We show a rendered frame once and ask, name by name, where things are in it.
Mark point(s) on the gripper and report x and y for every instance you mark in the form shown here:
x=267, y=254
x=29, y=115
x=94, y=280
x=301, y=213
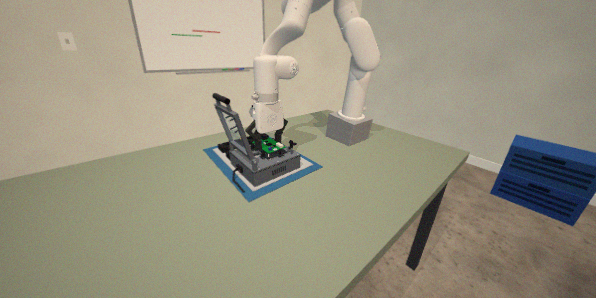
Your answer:
x=266, y=117

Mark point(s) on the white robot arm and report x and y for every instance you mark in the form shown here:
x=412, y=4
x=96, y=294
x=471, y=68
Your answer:
x=361, y=42

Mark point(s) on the green circuit board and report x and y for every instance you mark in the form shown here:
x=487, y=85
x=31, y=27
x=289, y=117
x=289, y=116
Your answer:
x=269, y=145

